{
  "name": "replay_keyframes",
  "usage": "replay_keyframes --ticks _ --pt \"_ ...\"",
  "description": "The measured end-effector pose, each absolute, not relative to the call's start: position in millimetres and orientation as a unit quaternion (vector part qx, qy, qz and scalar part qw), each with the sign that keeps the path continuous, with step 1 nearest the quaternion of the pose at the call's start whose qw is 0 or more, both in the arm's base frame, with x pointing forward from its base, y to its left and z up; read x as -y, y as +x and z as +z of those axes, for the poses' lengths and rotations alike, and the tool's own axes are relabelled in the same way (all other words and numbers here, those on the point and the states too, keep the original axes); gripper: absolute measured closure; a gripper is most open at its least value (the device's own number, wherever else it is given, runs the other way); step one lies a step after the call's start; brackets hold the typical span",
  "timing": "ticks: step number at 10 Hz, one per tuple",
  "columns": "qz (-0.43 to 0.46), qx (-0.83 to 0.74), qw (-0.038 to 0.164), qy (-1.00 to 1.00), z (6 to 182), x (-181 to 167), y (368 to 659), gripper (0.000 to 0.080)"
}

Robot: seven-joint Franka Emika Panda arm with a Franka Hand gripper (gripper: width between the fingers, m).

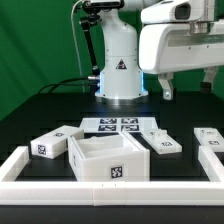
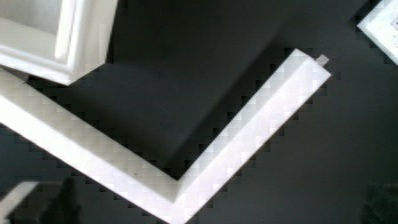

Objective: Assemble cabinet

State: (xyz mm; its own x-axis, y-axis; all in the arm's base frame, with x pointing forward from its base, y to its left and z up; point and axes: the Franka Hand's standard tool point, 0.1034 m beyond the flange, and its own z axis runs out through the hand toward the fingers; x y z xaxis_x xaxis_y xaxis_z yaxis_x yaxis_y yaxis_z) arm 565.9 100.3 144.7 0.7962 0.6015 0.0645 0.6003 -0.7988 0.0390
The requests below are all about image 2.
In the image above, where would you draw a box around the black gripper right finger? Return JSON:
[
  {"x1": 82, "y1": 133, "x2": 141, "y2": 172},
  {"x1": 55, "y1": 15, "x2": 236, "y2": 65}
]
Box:
[{"x1": 361, "y1": 184, "x2": 398, "y2": 224}]

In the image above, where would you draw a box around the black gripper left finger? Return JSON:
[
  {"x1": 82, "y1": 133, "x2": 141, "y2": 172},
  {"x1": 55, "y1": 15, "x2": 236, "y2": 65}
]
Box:
[{"x1": 37, "y1": 178, "x2": 82, "y2": 224}]

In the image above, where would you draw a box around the white cabinet body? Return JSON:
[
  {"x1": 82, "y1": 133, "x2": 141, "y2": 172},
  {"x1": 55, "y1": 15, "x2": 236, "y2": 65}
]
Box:
[{"x1": 0, "y1": 0, "x2": 119, "y2": 85}]

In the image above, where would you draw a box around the white cabinet door panel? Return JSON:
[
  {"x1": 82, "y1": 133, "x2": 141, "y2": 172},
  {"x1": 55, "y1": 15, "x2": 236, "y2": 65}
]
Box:
[{"x1": 357, "y1": 0, "x2": 398, "y2": 65}]

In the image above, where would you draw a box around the white U-shaped fence frame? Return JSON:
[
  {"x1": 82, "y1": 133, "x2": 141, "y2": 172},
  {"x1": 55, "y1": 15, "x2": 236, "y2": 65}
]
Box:
[{"x1": 0, "y1": 51, "x2": 331, "y2": 224}]

